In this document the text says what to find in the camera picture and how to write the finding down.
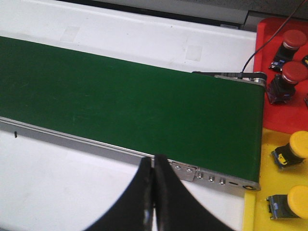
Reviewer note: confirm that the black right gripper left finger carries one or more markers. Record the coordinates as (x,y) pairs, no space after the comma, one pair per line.
(133,211)

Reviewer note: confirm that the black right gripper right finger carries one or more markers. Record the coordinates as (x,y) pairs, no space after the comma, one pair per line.
(176,208)

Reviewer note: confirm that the red emergency stop button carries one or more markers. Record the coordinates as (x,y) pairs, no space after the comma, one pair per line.
(282,88)
(292,40)

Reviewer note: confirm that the green conveyor belt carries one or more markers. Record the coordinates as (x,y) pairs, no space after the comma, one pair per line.
(18,57)

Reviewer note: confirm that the yellow plastic tray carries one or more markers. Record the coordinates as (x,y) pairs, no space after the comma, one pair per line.
(273,181)

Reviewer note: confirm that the yellow push button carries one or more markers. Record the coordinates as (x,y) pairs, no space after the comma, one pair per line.
(289,206)
(294,153)

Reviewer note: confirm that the red plastic tray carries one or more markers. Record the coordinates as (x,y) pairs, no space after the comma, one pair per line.
(286,106)

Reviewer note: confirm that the grey stone slab right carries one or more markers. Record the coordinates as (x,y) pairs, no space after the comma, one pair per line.
(234,11)

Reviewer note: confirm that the aluminium conveyor frame rail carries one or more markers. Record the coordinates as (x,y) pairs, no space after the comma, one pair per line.
(96,146)

